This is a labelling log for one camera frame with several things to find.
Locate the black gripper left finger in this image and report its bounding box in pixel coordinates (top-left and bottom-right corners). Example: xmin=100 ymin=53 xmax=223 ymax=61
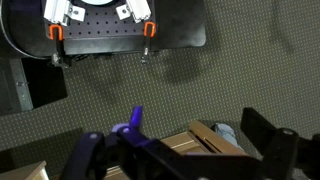
xmin=59 ymin=105 xmax=183 ymax=180

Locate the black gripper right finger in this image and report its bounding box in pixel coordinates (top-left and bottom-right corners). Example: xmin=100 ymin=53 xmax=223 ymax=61
xmin=240 ymin=107 xmax=320 ymax=180

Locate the wooden drawer with clothes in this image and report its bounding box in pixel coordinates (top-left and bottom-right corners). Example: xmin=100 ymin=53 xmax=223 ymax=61
xmin=99 ymin=120 xmax=249 ymax=180

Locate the grey robot arm base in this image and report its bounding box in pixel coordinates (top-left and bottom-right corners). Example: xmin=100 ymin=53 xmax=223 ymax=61
xmin=79 ymin=0 xmax=118 ymax=7

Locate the blue cloth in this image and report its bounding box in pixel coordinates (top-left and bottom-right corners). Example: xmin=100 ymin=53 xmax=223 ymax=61
xmin=212 ymin=123 xmax=247 ymax=152

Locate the orange and black clamp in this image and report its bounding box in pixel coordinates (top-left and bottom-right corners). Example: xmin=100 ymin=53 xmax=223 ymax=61
xmin=48 ymin=24 xmax=69 ymax=69
xmin=139 ymin=21 xmax=157 ymax=65

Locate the black robot cart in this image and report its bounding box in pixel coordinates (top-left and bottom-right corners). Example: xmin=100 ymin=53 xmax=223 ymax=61
xmin=0 ymin=0 xmax=207 ymax=116

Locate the wooden bed frame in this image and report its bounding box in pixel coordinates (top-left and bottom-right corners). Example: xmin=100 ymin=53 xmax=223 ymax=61
xmin=0 ymin=160 xmax=51 ymax=180

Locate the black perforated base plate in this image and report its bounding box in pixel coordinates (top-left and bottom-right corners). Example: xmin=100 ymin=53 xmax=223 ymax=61
xmin=43 ymin=0 xmax=158 ymax=56

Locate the long black cable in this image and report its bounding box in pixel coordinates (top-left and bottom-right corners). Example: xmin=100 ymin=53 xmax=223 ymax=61
xmin=0 ymin=0 xmax=51 ymax=62

